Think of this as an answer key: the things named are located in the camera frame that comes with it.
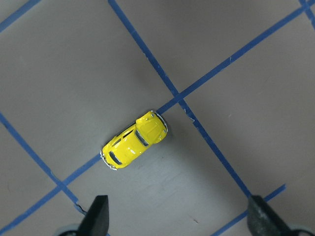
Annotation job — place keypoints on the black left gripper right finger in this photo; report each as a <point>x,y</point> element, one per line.
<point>263,221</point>

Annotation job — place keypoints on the yellow beetle toy car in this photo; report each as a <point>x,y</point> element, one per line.
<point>147,130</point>

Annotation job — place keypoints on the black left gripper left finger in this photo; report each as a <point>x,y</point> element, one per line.
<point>96,221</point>

